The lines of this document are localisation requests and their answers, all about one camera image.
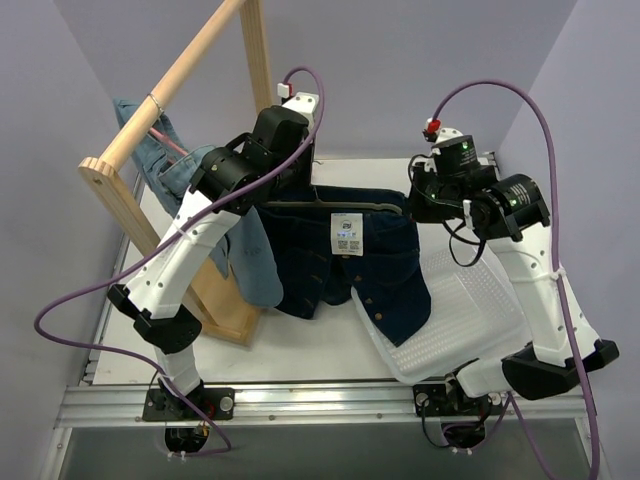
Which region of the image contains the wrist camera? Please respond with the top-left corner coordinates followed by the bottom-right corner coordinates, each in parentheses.
top-left (276, 82), bottom-right (319, 124)
top-left (422, 117), bottom-right (463, 148)

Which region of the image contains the white plastic basket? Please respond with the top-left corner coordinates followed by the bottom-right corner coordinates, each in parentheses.
top-left (351, 248), bottom-right (531, 385)

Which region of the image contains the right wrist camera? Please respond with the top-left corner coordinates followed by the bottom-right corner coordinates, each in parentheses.
top-left (422, 117), bottom-right (463, 148)

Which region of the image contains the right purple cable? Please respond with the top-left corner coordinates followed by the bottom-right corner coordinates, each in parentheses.
top-left (432, 79), bottom-right (601, 480)

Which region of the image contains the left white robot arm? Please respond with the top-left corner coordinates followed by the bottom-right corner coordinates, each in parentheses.
top-left (108, 96), bottom-right (320, 419)

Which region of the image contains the grey metal hanger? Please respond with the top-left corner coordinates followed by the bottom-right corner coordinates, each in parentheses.
top-left (261, 186), bottom-right (407, 215)

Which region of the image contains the aluminium rail frame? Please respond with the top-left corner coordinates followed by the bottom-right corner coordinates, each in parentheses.
top-left (38, 152), bottom-right (614, 480)

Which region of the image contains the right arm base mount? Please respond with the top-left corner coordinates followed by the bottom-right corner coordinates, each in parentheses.
top-left (412, 380), bottom-right (505, 454)

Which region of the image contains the wooden clothes rack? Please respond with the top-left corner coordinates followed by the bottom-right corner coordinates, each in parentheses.
top-left (78, 1), bottom-right (273, 346)

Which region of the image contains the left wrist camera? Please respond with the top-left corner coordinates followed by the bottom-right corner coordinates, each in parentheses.
top-left (276, 82), bottom-right (319, 124)

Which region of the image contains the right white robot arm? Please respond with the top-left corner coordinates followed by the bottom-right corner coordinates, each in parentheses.
top-left (409, 128), bottom-right (620, 413)

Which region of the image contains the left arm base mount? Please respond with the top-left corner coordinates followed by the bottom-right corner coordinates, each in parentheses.
top-left (141, 381), bottom-right (236, 454)

